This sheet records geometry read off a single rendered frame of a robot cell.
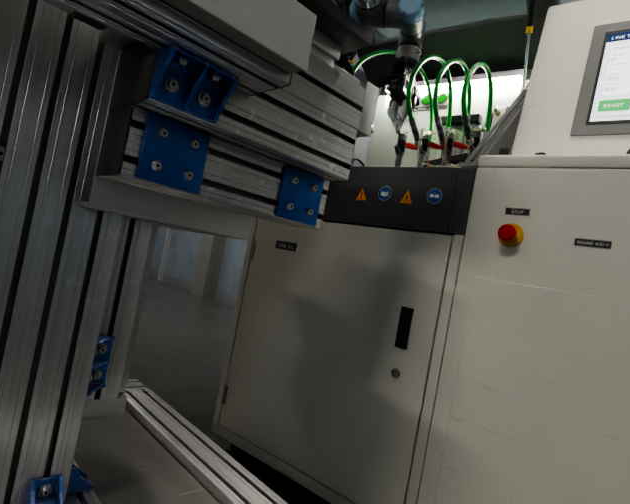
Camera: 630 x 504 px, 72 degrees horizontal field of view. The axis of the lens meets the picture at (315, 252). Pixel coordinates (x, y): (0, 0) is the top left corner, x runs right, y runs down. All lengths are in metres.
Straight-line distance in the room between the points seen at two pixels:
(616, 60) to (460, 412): 0.98
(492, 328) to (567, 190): 0.32
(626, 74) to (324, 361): 1.07
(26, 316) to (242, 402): 0.84
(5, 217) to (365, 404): 0.85
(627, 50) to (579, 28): 0.16
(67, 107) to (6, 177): 0.13
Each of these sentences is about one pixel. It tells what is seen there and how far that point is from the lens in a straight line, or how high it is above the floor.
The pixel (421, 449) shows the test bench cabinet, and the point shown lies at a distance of 1.11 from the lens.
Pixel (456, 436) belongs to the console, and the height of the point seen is 0.35.
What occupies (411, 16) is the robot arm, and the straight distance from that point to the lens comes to 1.44.
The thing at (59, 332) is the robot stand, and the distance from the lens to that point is 0.76.
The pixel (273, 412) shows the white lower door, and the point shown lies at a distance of 1.35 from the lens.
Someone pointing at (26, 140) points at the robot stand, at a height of 0.75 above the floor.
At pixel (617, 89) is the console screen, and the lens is 1.40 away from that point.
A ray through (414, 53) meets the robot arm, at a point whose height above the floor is 1.36.
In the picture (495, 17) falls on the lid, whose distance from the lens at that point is 1.74.
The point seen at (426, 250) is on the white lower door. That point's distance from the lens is 1.08.
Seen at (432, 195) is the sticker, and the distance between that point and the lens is 1.10.
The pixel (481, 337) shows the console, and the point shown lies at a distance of 1.03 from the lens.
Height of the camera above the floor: 0.66
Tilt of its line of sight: 2 degrees up
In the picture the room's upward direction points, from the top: 11 degrees clockwise
